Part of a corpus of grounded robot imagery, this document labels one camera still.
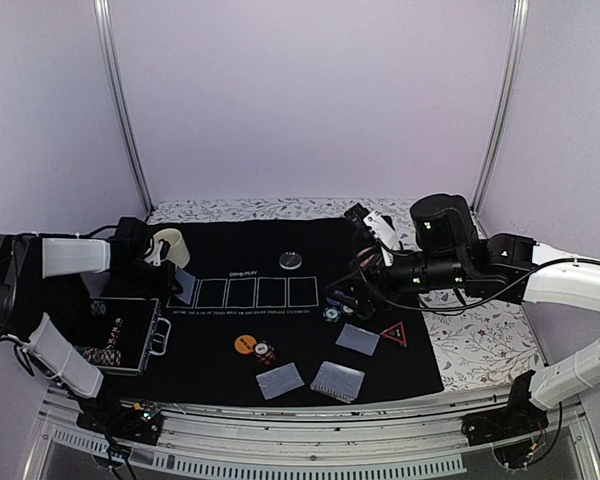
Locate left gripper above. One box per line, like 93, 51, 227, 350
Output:
112, 256, 183, 300

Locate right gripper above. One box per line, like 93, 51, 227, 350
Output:
323, 244, 468, 319

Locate face up community card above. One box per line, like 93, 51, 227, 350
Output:
175, 269, 196, 305

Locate purple small blind button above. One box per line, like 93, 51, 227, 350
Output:
327, 290, 344, 306

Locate dealt cards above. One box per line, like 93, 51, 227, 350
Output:
256, 363, 305, 400
335, 324, 380, 356

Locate green poker chip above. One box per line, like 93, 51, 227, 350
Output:
323, 307, 341, 323

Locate orange big blind button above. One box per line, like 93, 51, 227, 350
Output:
234, 334, 257, 355

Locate red black chip stack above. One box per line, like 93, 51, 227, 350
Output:
253, 341, 276, 366

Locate black round dealer button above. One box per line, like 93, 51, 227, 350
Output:
279, 251, 302, 271

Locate blue playing card deck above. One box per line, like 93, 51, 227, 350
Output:
310, 361, 365, 404

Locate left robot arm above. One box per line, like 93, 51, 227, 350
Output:
0, 217, 190, 399

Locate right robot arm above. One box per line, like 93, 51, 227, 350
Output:
424, 201, 600, 391

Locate upper poker chip row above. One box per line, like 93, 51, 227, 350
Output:
90, 299, 106, 316

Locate poker chip row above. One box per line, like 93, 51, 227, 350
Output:
90, 299, 106, 316
75, 346, 122, 368

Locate cream ceramic mug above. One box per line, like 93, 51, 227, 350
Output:
152, 228, 190, 269

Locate aluminium poker chip case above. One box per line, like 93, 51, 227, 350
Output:
71, 297, 171, 376

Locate red patterned bowl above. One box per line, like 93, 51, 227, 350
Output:
355, 246, 383, 271

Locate lower poker chip row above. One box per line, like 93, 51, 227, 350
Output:
75, 346, 122, 368

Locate triangular all in button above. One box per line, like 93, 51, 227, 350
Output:
380, 322, 408, 348

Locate floral patterned tablecloth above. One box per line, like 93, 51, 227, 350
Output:
148, 198, 544, 392

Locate black poker felt mat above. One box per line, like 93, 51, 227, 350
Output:
114, 218, 443, 408

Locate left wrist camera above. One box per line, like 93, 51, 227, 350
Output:
145, 238, 170, 267

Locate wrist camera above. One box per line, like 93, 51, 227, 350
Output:
344, 203, 401, 267
145, 238, 170, 267

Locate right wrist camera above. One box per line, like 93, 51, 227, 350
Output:
344, 203, 401, 267

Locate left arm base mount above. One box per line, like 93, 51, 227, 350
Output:
76, 398, 164, 446

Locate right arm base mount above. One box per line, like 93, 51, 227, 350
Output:
461, 381, 549, 470

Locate right aluminium frame post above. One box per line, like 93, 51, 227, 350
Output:
471, 0, 530, 216

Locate aluminium frame post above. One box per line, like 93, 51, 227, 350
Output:
471, 0, 530, 216
93, 0, 155, 214

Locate left aluminium frame post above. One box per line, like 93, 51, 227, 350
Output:
93, 0, 155, 214

